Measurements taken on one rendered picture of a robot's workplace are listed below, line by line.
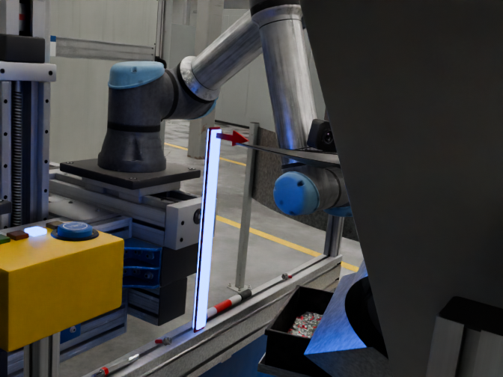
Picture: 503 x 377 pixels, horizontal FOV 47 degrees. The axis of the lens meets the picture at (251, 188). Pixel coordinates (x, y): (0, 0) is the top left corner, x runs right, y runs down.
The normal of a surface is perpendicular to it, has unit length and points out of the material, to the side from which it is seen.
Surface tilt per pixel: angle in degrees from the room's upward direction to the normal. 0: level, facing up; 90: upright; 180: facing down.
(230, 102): 90
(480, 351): 90
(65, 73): 90
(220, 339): 90
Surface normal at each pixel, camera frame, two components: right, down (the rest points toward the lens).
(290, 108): -0.27, 0.05
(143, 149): 0.53, -0.07
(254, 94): -0.70, 0.09
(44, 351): 0.84, 0.19
